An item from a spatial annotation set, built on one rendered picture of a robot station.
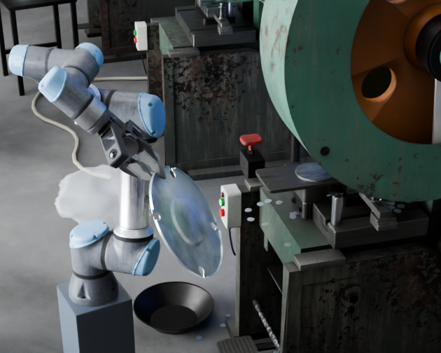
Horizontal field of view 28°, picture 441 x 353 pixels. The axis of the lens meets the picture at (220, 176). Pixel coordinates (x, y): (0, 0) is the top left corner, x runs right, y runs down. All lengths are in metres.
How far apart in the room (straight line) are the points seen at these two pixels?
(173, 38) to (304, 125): 2.24
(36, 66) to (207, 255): 0.61
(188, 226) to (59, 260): 1.68
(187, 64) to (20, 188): 1.00
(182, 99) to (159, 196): 2.12
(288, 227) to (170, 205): 0.65
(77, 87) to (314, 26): 0.55
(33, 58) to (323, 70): 0.68
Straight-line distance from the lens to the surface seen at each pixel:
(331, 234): 2.57
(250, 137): 2.95
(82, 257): 2.61
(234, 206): 2.90
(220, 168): 4.33
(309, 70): 2.00
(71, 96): 2.02
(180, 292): 3.42
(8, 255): 3.82
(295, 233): 2.64
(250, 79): 4.20
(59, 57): 2.12
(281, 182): 2.63
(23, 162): 4.57
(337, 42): 2.00
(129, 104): 2.43
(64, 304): 2.75
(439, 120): 2.23
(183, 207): 2.13
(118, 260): 2.56
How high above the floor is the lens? 2.02
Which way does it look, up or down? 28 degrees down
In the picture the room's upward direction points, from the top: straight up
